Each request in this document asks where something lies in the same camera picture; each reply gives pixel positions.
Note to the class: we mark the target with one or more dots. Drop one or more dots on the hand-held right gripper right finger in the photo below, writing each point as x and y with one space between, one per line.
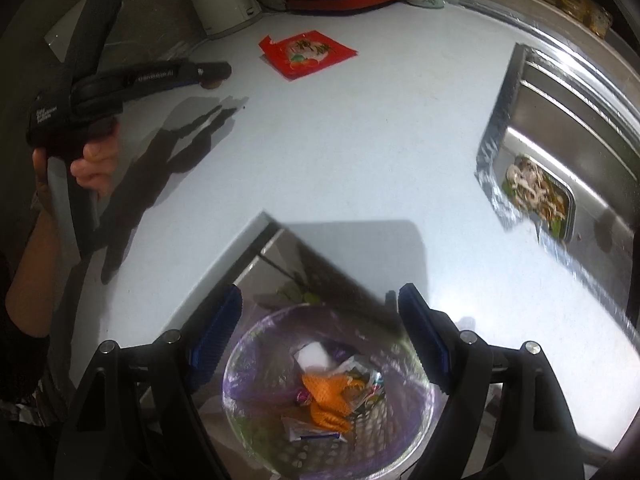
425 340

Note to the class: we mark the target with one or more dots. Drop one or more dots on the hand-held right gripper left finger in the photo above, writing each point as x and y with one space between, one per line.
215 340

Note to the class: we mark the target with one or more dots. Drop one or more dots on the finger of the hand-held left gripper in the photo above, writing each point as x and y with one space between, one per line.
150 79

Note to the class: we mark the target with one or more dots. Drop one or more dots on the bin with purple bag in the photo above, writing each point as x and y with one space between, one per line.
400 430

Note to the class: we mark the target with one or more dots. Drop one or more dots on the orange foam fruit net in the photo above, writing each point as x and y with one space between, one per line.
325 390

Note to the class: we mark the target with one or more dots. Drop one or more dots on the person's left forearm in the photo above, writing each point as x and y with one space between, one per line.
35 260

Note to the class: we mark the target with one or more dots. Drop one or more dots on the person's left hand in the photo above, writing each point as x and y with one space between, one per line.
100 165

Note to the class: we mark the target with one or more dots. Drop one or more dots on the small green leaf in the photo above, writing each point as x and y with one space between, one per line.
295 291

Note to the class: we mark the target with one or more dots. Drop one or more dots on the white paper piece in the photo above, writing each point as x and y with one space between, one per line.
315 355

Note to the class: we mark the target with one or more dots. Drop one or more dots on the blue and white carton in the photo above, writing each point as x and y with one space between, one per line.
300 427

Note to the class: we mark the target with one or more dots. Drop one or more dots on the red printed food packet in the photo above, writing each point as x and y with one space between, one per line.
300 67

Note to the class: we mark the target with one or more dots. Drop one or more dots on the metal tray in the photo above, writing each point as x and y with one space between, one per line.
567 225

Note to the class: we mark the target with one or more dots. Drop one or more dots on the food leftovers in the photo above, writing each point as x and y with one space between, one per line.
532 187

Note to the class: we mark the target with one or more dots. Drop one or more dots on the person's dark clothing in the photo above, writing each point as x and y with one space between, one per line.
25 385

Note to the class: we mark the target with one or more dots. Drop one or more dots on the stainless steel sink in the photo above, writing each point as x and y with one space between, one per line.
575 125

